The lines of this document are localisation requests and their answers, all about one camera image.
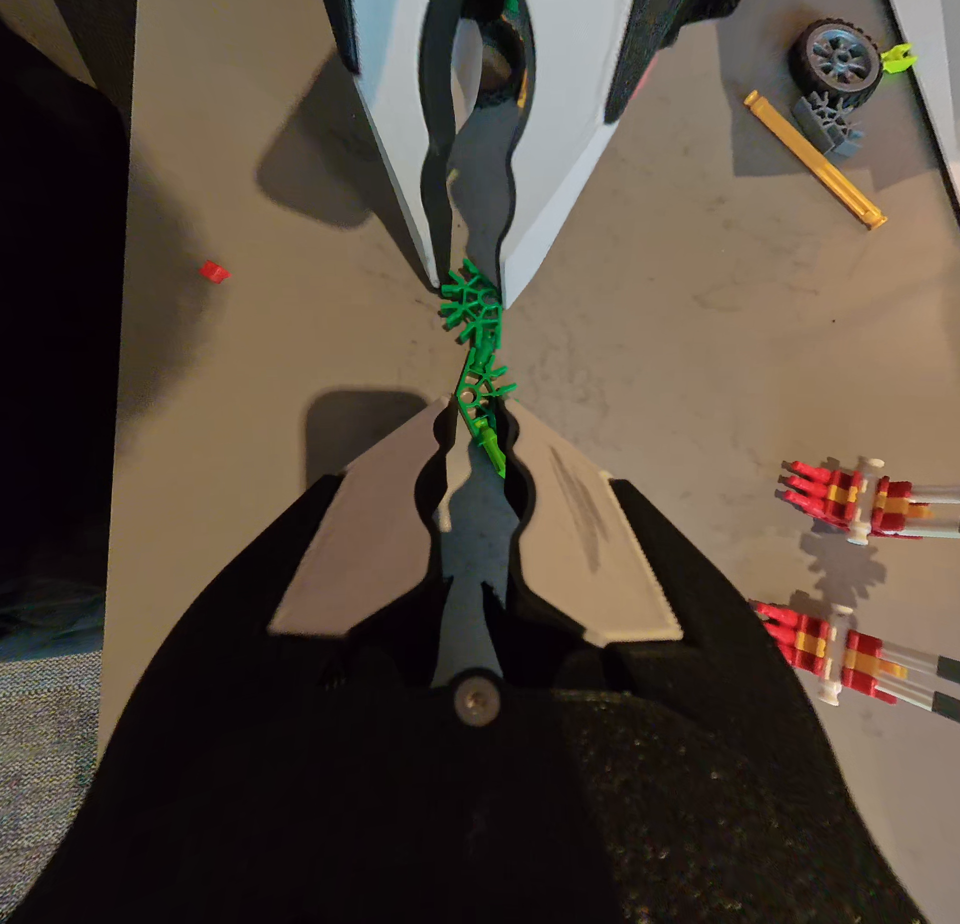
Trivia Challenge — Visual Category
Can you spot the long yellow toy rod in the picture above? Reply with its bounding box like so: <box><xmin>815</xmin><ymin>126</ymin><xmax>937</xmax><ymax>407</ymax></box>
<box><xmin>742</xmin><ymin>91</ymin><xmax>888</xmax><ymax>231</ymax></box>

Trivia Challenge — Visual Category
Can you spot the person's black clothing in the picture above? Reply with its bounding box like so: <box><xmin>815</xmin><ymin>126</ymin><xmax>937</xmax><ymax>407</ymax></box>
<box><xmin>0</xmin><ymin>24</ymin><xmax>132</xmax><ymax>625</ymax></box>

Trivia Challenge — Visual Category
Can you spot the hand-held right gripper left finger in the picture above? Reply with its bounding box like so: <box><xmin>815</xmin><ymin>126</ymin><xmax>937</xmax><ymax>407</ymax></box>
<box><xmin>266</xmin><ymin>397</ymin><xmax>460</xmax><ymax>637</ymax></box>

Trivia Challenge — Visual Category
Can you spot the toy wheel with black tire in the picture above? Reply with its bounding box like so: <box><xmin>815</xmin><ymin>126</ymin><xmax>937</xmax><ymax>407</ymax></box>
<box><xmin>789</xmin><ymin>18</ymin><xmax>886</xmax><ymax>109</ymax></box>

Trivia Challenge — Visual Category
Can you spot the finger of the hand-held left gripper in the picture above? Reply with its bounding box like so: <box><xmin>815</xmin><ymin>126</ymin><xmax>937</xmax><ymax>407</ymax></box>
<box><xmin>348</xmin><ymin>0</ymin><xmax>468</xmax><ymax>289</ymax></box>
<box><xmin>497</xmin><ymin>0</ymin><xmax>644</xmax><ymax>310</ymax></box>

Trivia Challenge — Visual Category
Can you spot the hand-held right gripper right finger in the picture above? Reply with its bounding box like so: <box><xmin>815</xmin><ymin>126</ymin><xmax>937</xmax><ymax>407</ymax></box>
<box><xmin>496</xmin><ymin>400</ymin><xmax>685</xmax><ymax>649</ymax></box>

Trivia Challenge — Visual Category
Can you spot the red yellow toy assembly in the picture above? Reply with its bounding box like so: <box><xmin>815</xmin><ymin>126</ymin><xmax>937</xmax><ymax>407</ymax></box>
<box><xmin>776</xmin><ymin>457</ymin><xmax>960</xmax><ymax>546</ymax></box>
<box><xmin>750</xmin><ymin>600</ymin><xmax>960</xmax><ymax>715</ymax></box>

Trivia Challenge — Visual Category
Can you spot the grey toy connector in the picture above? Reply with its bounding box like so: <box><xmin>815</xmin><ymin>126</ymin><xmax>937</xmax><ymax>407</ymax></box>
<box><xmin>793</xmin><ymin>91</ymin><xmax>865</xmax><ymax>161</ymax></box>

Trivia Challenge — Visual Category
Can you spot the green toy connector chain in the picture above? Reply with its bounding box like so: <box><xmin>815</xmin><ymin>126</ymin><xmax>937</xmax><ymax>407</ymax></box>
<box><xmin>438</xmin><ymin>258</ymin><xmax>519</xmax><ymax>481</ymax></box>

